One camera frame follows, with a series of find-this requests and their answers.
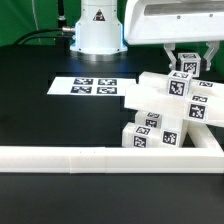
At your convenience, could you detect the black cable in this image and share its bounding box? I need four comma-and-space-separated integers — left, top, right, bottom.
13, 29, 64, 46

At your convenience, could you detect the white U-shaped obstacle frame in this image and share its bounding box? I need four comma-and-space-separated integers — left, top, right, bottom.
0, 123, 224, 174

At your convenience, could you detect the white chair seat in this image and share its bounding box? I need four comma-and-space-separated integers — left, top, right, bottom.
160, 116, 188, 148

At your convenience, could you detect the small white marker block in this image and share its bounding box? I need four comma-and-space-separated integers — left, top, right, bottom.
135, 111, 162, 128

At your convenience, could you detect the white chair back frame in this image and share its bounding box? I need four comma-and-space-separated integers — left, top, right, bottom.
124, 72, 224, 128

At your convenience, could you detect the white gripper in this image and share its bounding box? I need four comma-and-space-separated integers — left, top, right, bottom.
124, 0, 224, 71

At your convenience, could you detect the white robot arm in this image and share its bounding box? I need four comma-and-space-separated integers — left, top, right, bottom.
71, 0, 224, 68

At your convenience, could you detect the white marker base sheet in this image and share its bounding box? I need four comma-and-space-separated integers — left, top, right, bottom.
47, 77, 136, 96

